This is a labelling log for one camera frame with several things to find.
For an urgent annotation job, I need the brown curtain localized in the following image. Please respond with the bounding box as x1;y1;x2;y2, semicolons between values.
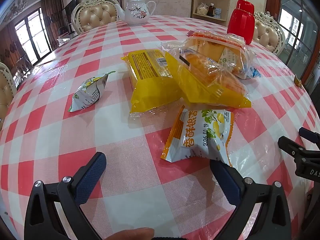
41;0;63;34

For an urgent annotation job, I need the beige tufted chair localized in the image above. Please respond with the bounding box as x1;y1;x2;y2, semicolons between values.
252;11;285;55
0;62;17;130
71;0;122;34

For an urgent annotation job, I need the yellow printed snack packet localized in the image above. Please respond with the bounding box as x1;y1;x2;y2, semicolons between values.
121;49;183;117

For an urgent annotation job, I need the yellow clear cake packet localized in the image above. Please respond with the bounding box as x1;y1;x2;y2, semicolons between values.
164;51;252;109

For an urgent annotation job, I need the balcony glass door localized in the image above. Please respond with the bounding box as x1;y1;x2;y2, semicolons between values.
14;7;52;65

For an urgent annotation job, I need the red thermos jug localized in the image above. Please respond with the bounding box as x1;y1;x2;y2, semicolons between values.
227;0;255;45

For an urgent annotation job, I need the red checked tablecloth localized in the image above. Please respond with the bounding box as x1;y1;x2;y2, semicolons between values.
0;15;315;240

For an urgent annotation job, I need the bread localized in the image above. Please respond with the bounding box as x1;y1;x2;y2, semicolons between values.
161;30;254;80

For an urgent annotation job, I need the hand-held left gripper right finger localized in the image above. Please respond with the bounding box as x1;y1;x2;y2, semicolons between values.
209;159;292;240

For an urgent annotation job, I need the glass cabinet door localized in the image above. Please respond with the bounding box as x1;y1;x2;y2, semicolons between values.
279;0;320;80

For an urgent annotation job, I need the television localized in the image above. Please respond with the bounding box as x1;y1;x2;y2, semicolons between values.
61;0;77;34

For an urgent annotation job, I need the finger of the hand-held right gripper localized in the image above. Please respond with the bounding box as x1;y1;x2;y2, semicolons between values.
299;127;320;144
278;136;320;158

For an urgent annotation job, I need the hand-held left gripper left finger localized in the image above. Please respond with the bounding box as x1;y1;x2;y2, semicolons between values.
24;152;107;240

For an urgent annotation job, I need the white floral teapot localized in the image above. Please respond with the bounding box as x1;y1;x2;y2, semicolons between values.
115;0;157;26

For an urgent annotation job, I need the blue white snack packet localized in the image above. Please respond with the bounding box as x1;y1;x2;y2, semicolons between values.
235;66;262;80

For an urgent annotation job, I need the small white green snack packet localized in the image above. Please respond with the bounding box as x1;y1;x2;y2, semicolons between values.
68;71;116;112

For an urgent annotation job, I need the clear food bag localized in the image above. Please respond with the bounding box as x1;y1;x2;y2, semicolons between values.
196;2;208;15

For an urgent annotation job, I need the white snack packet orange edge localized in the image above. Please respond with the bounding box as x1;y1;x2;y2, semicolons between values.
160;105;235;168

